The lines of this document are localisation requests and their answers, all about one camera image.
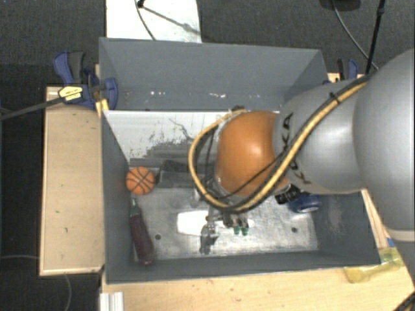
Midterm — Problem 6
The orange basketball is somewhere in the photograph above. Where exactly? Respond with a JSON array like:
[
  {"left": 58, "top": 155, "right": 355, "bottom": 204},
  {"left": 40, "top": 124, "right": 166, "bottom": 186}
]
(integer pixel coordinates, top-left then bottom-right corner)
[{"left": 125, "top": 166, "right": 157, "bottom": 196}]

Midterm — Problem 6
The pale wood board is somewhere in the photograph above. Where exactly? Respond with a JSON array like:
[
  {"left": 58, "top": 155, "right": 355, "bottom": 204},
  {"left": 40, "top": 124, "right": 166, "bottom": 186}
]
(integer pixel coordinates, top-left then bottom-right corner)
[{"left": 38, "top": 86, "right": 106, "bottom": 277}]

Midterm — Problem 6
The black cylinder on white bracket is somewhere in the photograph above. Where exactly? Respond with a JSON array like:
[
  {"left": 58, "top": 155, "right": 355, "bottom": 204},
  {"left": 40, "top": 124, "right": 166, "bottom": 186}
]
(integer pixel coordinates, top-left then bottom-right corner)
[{"left": 274, "top": 185, "right": 302, "bottom": 206}]

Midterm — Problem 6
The grey metal bin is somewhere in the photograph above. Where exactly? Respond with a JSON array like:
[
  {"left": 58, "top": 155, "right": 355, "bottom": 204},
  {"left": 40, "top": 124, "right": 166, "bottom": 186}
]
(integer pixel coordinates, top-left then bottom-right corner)
[{"left": 98, "top": 36, "right": 382, "bottom": 285}]

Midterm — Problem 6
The white flat piece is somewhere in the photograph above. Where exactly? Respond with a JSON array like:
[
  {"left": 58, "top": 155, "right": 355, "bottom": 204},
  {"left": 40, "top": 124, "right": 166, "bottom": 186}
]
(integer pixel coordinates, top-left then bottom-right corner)
[{"left": 176, "top": 210, "right": 257, "bottom": 236}]

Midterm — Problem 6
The blue round object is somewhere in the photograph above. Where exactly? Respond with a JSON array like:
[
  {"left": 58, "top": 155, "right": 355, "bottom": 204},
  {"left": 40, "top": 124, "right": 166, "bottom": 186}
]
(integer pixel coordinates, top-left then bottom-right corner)
[{"left": 289, "top": 192, "right": 322, "bottom": 214}]

